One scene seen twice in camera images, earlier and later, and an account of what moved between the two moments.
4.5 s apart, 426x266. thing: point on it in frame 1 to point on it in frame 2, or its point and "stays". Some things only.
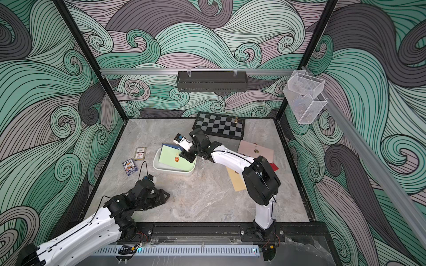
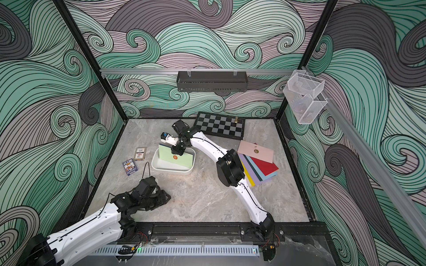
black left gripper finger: x=162 y=199 stays
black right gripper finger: x=190 y=156 to x=178 y=149
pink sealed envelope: x=253 y=150 stays
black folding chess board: x=224 y=125 stays
